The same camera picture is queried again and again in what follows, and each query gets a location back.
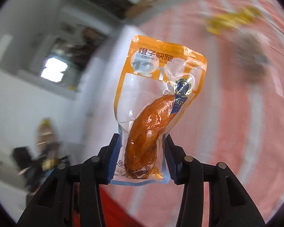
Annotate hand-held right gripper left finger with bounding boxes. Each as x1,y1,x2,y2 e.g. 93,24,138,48
18,134,122,227

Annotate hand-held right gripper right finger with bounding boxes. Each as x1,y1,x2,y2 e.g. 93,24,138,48
164,135,269,227

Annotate orange clear snack packet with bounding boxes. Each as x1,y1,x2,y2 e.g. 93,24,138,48
110,35,208,185

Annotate red cloth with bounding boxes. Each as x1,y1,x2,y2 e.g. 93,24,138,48
98,184,133,227

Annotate pink striped cloth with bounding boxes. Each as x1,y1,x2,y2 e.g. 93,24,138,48
99,0,284,219

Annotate blurred yellow brown object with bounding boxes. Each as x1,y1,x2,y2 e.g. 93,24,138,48
35,118,56,152

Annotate bright window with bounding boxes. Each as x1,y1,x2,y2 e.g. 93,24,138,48
39,57,69,82

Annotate bread packet with yellow border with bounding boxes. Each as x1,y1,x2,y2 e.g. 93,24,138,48
232,21,284,97

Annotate gold foil snack packet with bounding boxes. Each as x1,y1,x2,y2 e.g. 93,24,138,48
204,6,263,35

